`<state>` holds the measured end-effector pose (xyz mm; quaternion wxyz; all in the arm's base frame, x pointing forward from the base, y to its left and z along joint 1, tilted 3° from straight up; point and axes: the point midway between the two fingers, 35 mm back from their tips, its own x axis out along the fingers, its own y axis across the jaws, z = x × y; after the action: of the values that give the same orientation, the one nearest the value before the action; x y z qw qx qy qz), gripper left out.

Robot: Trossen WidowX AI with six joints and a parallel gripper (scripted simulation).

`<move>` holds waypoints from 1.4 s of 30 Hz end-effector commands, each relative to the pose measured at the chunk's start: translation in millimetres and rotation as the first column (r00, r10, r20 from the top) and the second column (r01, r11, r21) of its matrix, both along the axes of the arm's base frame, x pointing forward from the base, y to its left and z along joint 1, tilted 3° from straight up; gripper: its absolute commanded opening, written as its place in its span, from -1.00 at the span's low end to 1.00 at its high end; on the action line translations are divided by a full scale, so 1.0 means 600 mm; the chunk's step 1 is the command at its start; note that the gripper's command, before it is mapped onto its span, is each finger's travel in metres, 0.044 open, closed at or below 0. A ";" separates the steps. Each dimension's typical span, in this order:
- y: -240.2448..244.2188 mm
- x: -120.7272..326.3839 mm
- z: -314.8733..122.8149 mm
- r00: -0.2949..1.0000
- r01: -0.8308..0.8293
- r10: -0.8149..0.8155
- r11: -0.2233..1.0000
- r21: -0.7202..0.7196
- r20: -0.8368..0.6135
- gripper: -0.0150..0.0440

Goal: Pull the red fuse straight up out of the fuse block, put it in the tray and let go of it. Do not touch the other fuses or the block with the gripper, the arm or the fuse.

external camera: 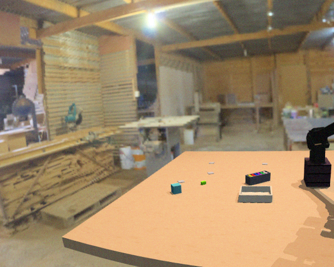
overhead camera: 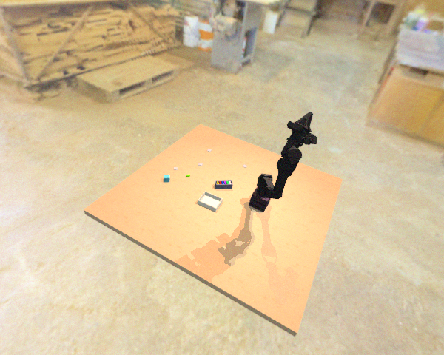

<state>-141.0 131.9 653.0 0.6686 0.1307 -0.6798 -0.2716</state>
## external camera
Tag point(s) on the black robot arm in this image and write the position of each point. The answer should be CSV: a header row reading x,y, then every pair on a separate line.
x,y
319,135

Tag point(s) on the teal cube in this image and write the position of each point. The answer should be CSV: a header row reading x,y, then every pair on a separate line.
x,y
176,188

